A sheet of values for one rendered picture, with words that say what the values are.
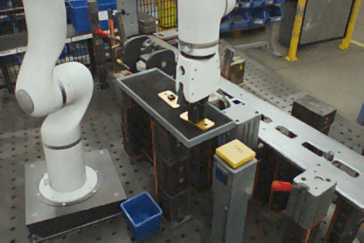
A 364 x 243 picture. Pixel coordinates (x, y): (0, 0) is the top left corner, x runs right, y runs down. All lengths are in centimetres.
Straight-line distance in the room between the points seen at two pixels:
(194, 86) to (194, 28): 12
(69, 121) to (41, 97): 15
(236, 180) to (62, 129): 57
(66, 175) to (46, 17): 50
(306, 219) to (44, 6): 81
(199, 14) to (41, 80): 48
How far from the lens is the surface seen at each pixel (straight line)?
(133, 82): 97
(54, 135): 105
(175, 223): 113
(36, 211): 116
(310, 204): 81
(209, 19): 64
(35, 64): 94
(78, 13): 184
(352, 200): 90
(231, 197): 73
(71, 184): 115
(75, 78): 101
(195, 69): 67
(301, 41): 426
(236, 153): 69
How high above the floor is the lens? 160
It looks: 31 degrees down
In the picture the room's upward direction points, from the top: straight up
